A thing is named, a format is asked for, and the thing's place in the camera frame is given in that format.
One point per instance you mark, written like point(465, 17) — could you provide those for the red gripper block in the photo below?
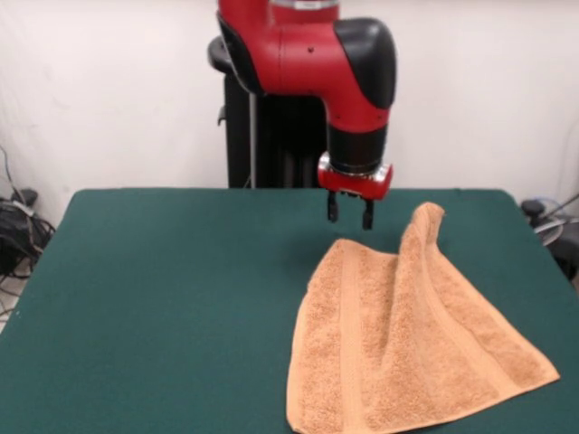
point(353, 185)

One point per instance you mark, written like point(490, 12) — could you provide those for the orange terry towel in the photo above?
point(384, 339)

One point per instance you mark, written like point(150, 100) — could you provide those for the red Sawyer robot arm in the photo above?
point(316, 54)

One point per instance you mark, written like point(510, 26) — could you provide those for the black stand base with caster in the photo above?
point(567, 257)

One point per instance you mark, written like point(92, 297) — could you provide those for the dark green table cloth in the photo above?
point(135, 316)

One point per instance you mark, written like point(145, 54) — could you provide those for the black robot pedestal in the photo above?
point(271, 149)

